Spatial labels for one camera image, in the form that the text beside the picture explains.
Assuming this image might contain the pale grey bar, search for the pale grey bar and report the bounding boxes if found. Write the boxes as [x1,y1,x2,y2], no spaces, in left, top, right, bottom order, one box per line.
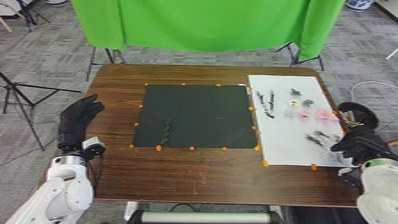
[126,210,286,224]

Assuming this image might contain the pink flower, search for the pink flower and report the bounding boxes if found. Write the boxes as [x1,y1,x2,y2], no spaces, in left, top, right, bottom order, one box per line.
[314,109,341,123]
[295,110,314,123]

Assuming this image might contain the white sheet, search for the white sheet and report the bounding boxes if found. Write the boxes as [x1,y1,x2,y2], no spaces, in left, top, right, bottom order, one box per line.
[247,74,355,168]

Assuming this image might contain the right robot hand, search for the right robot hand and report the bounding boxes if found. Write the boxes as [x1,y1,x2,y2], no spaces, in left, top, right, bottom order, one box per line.
[329,101,398,166]

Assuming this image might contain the black tripod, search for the black tripod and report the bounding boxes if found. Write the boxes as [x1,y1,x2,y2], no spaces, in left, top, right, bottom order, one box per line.
[0,71,83,152]

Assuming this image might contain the dark mat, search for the dark mat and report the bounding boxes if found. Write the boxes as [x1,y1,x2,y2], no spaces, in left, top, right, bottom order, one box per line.
[131,84,259,149]

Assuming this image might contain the white cable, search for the white cable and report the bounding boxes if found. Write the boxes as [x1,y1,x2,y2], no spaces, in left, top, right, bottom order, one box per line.
[348,80,398,104]

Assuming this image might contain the black stand legs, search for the black stand legs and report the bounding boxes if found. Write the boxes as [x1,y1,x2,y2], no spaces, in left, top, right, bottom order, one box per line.
[83,45,128,83]
[274,41,327,72]

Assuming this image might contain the blue and white vase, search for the blue and white vase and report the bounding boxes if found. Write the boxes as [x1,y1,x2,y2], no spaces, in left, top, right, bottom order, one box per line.
[345,0,377,11]

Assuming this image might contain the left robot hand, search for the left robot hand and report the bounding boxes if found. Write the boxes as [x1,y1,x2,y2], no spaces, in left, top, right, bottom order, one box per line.
[57,93,107,153]

